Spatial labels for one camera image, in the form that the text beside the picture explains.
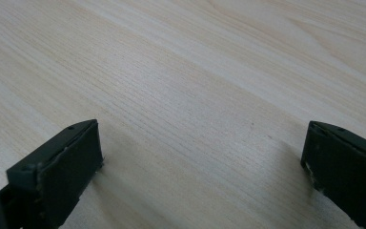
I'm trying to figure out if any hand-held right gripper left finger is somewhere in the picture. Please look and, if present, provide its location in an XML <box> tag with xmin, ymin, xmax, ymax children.
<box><xmin>0</xmin><ymin>118</ymin><xmax>105</xmax><ymax>229</ymax></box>

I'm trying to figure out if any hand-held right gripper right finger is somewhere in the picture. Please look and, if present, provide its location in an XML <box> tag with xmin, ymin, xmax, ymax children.
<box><xmin>300</xmin><ymin>120</ymin><xmax>366</xmax><ymax>229</ymax></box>

